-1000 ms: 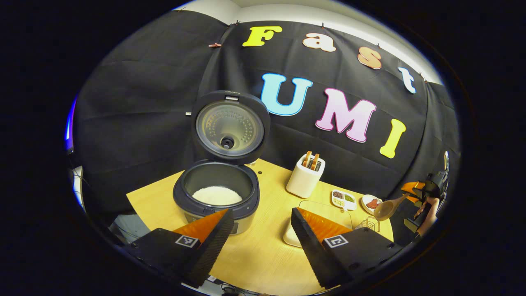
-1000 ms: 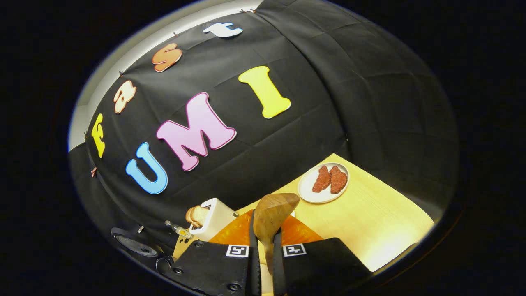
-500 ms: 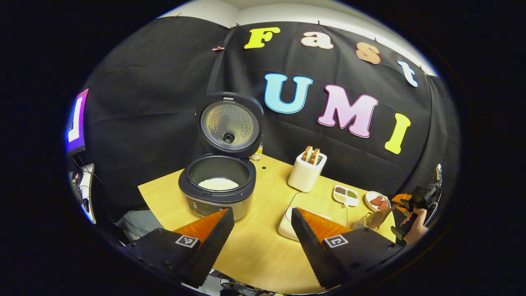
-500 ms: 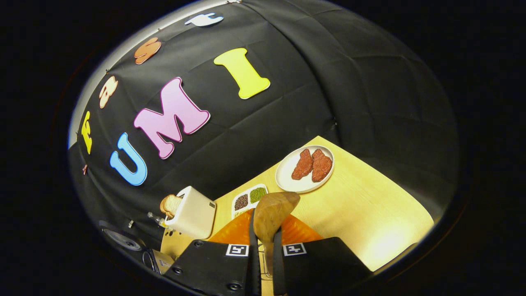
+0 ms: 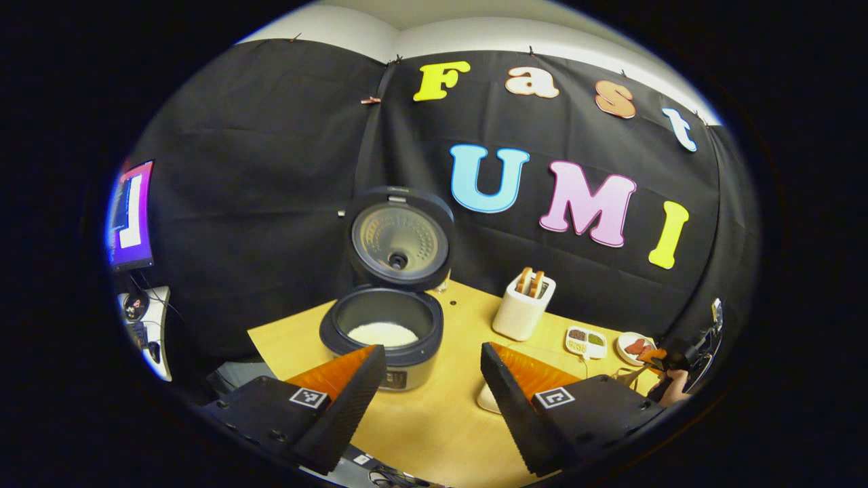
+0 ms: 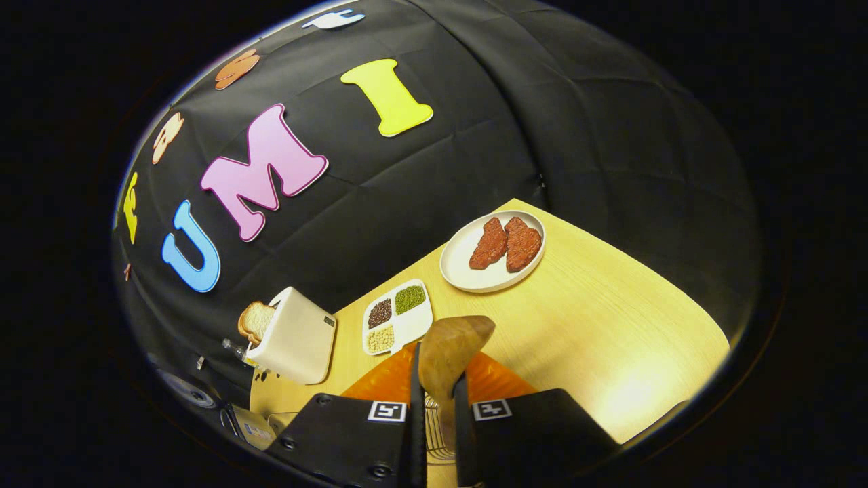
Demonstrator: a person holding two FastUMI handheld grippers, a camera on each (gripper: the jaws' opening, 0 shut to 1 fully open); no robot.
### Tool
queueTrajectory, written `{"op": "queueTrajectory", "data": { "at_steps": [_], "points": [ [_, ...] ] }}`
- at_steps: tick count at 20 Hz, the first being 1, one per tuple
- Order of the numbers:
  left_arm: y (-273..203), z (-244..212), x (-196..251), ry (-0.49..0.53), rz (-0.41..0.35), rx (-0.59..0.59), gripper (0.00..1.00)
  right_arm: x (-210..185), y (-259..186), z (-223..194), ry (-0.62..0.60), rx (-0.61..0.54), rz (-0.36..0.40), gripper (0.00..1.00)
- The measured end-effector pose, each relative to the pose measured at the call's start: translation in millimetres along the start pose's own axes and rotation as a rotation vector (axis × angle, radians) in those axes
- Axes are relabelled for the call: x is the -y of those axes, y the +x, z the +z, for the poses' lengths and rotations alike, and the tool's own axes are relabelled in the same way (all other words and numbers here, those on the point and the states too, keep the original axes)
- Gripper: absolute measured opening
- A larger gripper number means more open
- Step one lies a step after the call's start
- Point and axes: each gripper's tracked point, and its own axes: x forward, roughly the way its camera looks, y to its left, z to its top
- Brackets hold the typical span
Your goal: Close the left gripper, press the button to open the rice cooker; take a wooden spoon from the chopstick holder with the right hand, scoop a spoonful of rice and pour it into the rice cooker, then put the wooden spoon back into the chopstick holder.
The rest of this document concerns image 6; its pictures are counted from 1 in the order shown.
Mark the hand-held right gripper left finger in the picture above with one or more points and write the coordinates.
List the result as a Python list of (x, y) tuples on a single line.
[(339, 440)]

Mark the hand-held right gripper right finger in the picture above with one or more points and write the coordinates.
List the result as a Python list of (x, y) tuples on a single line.
[(529, 434)]

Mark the dark grey rice cooker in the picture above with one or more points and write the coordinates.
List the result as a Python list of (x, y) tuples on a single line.
[(254, 430)]

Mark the wooden spoon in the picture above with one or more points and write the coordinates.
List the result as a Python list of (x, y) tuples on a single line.
[(451, 346)]

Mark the white toaster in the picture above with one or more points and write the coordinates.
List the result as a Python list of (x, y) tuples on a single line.
[(298, 339)]

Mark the white divided bean dish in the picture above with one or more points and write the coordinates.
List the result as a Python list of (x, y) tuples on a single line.
[(410, 325)]

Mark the small clear glass bottle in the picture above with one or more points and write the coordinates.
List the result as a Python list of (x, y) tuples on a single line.
[(234, 349)]

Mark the toasted bread slice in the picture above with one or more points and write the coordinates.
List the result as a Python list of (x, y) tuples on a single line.
[(256, 320)]

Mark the round white plate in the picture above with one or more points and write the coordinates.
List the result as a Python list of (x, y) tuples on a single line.
[(461, 264)]

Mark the black backdrop cloth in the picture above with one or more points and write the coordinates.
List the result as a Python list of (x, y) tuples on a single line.
[(542, 102)]

